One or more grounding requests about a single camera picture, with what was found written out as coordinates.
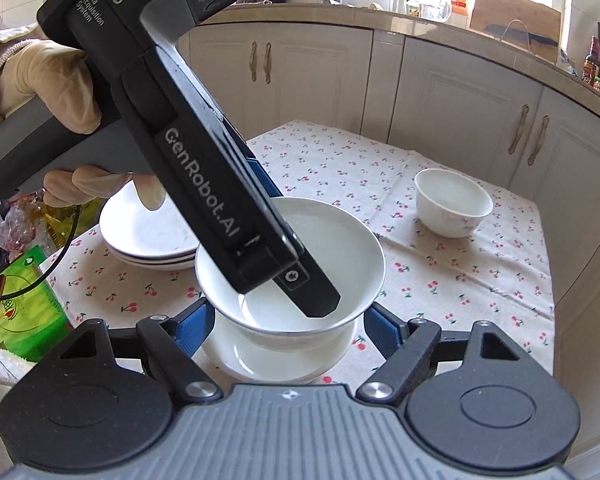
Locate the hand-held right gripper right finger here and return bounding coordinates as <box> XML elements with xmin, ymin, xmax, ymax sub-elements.
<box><xmin>356</xmin><ymin>302</ymin><xmax>536</xmax><ymax>405</ymax></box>

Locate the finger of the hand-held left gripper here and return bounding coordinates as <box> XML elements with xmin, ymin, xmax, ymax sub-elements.
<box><xmin>245</xmin><ymin>157</ymin><xmax>287</xmax><ymax>201</ymax></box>
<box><xmin>271</xmin><ymin>254</ymin><xmax>343</xmax><ymax>319</ymax></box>

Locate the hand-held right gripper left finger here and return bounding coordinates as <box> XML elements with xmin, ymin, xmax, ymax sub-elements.
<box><xmin>60</xmin><ymin>297</ymin><xmax>222</xmax><ymax>405</ymax></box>

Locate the white floral bowl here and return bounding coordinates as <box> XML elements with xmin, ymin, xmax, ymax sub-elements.
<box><xmin>194</xmin><ymin>197</ymin><xmax>386</xmax><ymax>352</ymax></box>
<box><xmin>201</xmin><ymin>309</ymin><xmax>359</xmax><ymax>384</ymax></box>
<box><xmin>413</xmin><ymin>167</ymin><xmax>495</xmax><ymax>239</ymax></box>

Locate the white fruit-print plate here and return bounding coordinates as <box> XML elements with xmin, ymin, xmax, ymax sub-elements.
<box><xmin>99</xmin><ymin>180</ymin><xmax>202</xmax><ymax>257</ymax></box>
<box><xmin>106</xmin><ymin>245</ymin><xmax>199</xmax><ymax>264</ymax></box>
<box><xmin>116</xmin><ymin>254</ymin><xmax>197</xmax><ymax>272</ymax></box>

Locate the person's left hand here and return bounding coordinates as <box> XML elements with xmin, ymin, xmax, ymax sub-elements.
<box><xmin>0</xmin><ymin>37</ymin><xmax>168</xmax><ymax>212</ymax></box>

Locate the cherry-print tablecloth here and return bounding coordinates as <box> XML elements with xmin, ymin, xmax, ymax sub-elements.
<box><xmin>45</xmin><ymin>119</ymin><xmax>556</xmax><ymax>387</ymax></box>

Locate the green snack packet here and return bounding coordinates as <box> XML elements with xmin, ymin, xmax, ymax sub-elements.
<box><xmin>0</xmin><ymin>245</ymin><xmax>74</xmax><ymax>362</ymax></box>

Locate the person's beige jacket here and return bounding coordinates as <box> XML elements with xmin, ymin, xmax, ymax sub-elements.
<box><xmin>0</xmin><ymin>340</ymin><xmax>37</xmax><ymax>480</ymax></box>

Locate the glass mug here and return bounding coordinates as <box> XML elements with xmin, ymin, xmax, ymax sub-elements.
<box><xmin>419</xmin><ymin>0</ymin><xmax>454</xmax><ymax>24</ymax></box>

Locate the wooden cutting board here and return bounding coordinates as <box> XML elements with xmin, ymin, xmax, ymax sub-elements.
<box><xmin>469</xmin><ymin>0</ymin><xmax>564</xmax><ymax>57</ymax></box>

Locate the dark sauce bottle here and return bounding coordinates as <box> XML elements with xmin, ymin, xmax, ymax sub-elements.
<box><xmin>582</xmin><ymin>49</ymin><xmax>600</xmax><ymax>86</ymax></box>

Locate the black cable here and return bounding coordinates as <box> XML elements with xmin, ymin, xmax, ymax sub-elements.
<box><xmin>0</xmin><ymin>202</ymin><xmax>82</xmax><ymax>307</ymax></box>

